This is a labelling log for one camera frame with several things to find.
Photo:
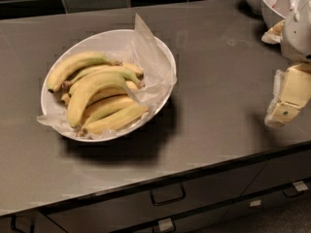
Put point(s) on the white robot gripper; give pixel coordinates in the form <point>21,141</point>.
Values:
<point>297,38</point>

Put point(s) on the large front yellow banana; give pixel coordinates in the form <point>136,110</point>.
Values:
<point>88,87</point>

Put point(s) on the short hidden banana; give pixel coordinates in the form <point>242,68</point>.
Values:
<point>104,93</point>

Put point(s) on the greenish middle banana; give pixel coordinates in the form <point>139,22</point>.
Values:
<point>104,68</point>

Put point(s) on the greenish banana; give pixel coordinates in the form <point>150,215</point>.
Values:
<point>104,68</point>
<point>105,107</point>

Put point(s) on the bottom yellow banana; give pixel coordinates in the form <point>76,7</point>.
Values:
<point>115,121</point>

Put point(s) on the white oval bowl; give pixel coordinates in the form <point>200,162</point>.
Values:
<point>138,47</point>

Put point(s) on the lower greenish banana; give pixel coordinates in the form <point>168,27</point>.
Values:
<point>105,107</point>

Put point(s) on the top left banana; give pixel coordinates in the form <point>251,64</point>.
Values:
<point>62,70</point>

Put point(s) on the right dark drawer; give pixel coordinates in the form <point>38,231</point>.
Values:
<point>281,170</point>

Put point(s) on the white paper liner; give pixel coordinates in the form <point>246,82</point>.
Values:
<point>108,85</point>

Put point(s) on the lower dark drawer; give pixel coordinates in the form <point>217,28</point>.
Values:
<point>248,204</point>

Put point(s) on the left dark drawer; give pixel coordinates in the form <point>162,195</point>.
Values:
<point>29,222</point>

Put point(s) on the dark drawer with handle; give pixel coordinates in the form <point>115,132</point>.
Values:
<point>121,211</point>

